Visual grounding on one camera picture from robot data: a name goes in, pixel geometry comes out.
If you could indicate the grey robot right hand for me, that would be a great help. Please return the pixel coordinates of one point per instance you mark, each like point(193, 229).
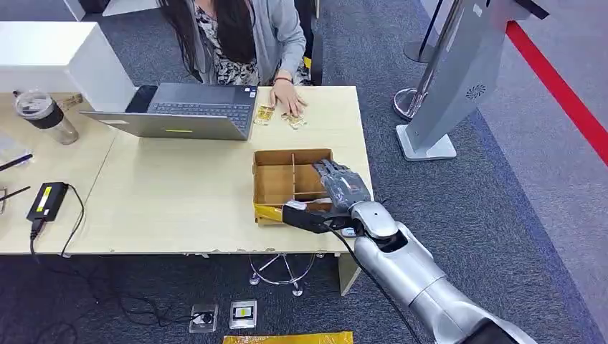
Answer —
point(344, 187)

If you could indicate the person's left hand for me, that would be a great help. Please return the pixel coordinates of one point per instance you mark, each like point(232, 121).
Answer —
point(287, 97)

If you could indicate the gold patterned card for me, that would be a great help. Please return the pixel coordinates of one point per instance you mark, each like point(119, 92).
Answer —
point(264, 115)
point(294, 122)

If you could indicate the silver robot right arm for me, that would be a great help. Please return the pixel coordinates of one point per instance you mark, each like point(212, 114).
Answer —
point(404, 266)

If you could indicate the black chair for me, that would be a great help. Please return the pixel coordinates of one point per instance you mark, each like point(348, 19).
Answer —
point(316, 61)

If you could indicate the person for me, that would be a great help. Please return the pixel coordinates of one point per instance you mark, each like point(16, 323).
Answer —
point(275, 38)

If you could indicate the wooden divided card box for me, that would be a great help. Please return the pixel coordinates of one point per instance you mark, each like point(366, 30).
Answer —
point(275, 183)

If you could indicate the grey laptop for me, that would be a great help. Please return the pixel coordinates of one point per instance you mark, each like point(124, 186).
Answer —
point(190, 126)

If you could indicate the chrome stool base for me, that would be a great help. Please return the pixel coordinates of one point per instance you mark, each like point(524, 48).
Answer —
point(298, 290)

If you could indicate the black phone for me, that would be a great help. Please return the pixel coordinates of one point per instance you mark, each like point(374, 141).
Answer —
point(141, 98)

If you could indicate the grey kiosk stand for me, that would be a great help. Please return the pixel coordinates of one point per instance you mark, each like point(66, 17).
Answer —
point(456, 76)

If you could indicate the floor socket with yellow label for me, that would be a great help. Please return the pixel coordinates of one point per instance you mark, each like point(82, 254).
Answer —
point(242, 314)

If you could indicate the yellow sheet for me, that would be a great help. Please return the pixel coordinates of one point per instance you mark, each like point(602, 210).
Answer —
point(285, 339)

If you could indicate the floor socket with plug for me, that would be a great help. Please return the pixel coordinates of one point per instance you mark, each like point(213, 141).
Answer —
point(204, 318)

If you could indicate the red barrier belt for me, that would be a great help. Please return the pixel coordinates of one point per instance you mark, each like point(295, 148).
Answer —
point(560, 90)

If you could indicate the clear tumbler with black band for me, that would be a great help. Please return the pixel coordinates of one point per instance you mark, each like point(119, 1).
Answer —
point(47, 116)

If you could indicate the white cabinet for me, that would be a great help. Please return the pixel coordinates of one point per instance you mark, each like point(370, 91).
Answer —
point(47, 52)

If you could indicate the black power adapter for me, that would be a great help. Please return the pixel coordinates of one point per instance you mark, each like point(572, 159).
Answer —
point(47, 202)

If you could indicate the black pen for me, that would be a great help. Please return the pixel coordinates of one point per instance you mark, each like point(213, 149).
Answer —
point(16, 162)
point(16, 192)

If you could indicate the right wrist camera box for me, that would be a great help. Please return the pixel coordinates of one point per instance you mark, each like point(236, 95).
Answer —
point(304, 219)

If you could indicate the chrome stanchion post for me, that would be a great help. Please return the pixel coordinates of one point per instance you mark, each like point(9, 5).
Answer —
point(408, 102)

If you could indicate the black stanchion post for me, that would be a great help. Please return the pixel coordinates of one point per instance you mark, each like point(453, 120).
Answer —
point(418, 51)

